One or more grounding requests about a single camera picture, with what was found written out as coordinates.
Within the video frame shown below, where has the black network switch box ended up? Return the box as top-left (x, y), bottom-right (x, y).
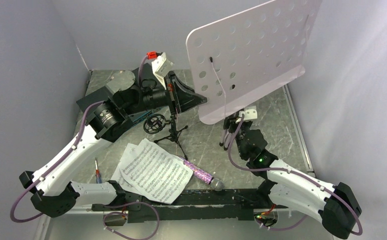
top-left (76, 63), bottom-right (156, 125)

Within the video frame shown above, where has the purple cable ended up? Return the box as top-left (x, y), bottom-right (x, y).
top-left (9, 54), bottom-right (161, 239)
top-left (226, 114), bottom-right (364, 237)

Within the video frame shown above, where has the lilac perforated music stand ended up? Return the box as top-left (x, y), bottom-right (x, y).
top-left (185, 0), bottom-right (322, 125)

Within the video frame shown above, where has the black tripod microphone stand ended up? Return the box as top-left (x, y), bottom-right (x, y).
top-left (143, 113), bottom-right (189, 160)

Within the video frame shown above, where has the purple glitter microphone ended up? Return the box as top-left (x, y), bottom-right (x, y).
top-left (180, 158), bottom-right (225, 192)

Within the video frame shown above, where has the sheet music page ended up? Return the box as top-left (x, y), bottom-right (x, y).
top-left (122, 138), bottom-right (193, 204)
top-left (110, 143), bottom-right (141, 195)

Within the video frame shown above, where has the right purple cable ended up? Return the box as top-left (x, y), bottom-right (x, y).
top-left (226, 114), bottom-right (364, 237)

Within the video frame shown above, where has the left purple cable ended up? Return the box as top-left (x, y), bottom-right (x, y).
top-left (9, 54), bottom-right (161, 239)

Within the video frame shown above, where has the red blue screwdriver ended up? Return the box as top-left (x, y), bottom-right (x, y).
top-left (94, 158), bottom-right (102, 184)

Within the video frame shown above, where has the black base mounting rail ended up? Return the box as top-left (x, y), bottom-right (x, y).
top-left (91, 188), bottom-right (289, 223)

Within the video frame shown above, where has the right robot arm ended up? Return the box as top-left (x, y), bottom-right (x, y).
top-left (221, 111), bottom-right (364, 240)

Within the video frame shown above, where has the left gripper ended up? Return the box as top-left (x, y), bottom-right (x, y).
top-left (124, 71), bottom-right (208, 118)

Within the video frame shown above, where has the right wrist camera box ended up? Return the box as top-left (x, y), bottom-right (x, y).
top-left (238, 105), bottom-right (258, 122)

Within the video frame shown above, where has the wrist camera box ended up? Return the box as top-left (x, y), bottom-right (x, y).
top-left (146, 51), bottom-right (174, 90)
top-left (238, 105), bottom-right (258, 122)

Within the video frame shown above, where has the sheet music lower page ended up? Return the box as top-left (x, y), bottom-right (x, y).
top-left (110, 143), bottom-right (141, 195)

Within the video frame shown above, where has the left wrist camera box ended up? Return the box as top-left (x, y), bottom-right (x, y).
top-left (146, 51), bottom-right (174, 90)

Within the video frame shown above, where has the sheet music top page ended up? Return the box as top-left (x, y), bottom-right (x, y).
top-left (122, 138), bottom-right (193, 204)

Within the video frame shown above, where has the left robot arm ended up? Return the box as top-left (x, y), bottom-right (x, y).
top-left (19, 71), bottom-right (207, 218)

